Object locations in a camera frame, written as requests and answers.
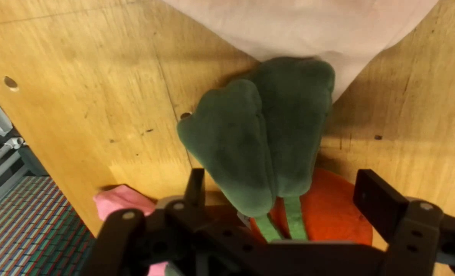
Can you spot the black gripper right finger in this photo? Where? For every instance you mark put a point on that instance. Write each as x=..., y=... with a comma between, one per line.
x=377, y=201

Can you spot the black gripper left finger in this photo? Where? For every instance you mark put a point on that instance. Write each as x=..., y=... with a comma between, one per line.
x=196, y=188

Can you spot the pink cloth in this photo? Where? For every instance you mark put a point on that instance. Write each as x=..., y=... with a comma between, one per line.
x=121, y=201

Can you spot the green plush leaves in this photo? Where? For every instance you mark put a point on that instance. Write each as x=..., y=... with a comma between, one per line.
x=257, y=138

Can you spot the pale t-shirt with orange print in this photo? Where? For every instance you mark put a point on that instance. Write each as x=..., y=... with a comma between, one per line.
x=297, y=24

